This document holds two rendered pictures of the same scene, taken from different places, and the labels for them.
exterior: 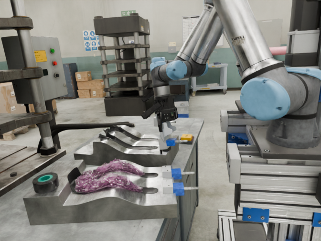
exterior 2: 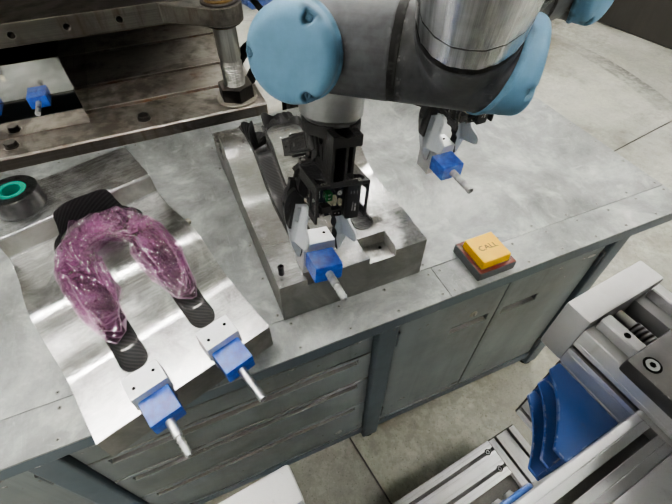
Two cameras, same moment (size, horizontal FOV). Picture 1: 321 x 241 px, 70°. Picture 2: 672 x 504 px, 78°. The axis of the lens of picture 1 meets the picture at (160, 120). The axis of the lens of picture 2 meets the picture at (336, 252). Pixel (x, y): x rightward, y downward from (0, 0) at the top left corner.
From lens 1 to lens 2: 0.85 m
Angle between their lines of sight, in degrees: 51
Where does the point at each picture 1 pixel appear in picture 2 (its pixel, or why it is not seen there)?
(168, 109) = (318, 177)
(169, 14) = not seen: outside the picture
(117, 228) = (42, 367)
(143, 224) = (66, 405)
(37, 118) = (199, 14)
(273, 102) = not seen: outside the picture
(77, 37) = not seen: outside the picture
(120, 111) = (624, 14)
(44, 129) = (220, 45)
